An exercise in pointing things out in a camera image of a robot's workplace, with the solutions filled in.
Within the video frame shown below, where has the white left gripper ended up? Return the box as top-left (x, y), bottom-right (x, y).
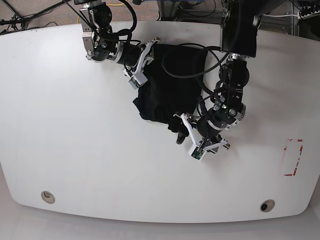
top-left (173, 113), bottom-right (230, 153)

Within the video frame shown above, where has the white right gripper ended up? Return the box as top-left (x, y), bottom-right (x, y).
top-left (122, 37), bottom-right (161, 80)

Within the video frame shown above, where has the black T-shirt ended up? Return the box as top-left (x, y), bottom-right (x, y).
top-left (133, 44), bottom-right (207, 137)

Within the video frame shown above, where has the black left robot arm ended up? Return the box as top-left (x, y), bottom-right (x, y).
top-left (161, 0), bottom-right (282, 159)

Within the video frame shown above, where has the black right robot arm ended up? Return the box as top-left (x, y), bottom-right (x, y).
top-left (70, 0), bottom-right (160, 88)

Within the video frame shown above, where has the right table grommet hole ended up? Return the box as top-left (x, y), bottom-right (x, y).
top-left (260, 199), bottom-right (276, 213)

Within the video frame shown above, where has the table grommet hole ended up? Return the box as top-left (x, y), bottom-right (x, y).
top-left (41, 191), bottom-right (55, 204)
top-left (260, 199), bottom-right (276, 213)

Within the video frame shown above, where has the red tape rectangle marking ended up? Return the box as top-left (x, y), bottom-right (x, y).
top-left (281, 138), bottom-right (304, 177)

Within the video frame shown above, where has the left table grommet hole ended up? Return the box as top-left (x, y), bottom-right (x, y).
top-left (41, 191), bottom-right (55, 204)

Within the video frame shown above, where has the white power strip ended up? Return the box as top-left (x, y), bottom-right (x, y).
top-left (297, 5), bottom-right (320, 20)

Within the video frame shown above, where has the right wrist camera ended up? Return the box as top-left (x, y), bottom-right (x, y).
top-left (128, 73), bottom-right (148, 90)

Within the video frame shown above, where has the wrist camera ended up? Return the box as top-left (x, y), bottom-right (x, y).
top-left (188, 144), bottom-right (207, 161)
top-left (128, 73), bottom-right (148, 90)

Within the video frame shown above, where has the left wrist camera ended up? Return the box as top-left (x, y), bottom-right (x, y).
top-left (188, 144), bottom-right (207, 161)

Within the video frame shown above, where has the yellow cable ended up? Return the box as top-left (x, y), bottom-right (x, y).
top-left (76, 0), bottom-right (128, 25)

